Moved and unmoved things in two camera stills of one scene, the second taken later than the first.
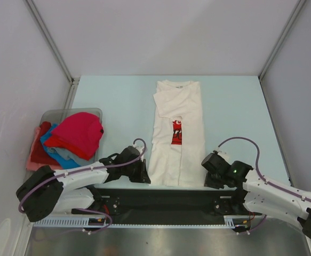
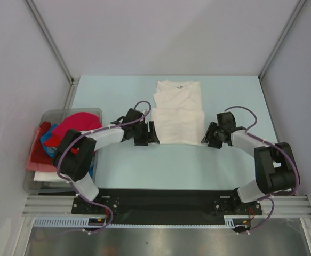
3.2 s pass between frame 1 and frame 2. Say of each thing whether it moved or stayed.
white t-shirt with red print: moved
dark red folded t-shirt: stayed
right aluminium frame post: stayed
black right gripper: moved
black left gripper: moved
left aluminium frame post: stayed
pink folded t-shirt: stayed
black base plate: stayed
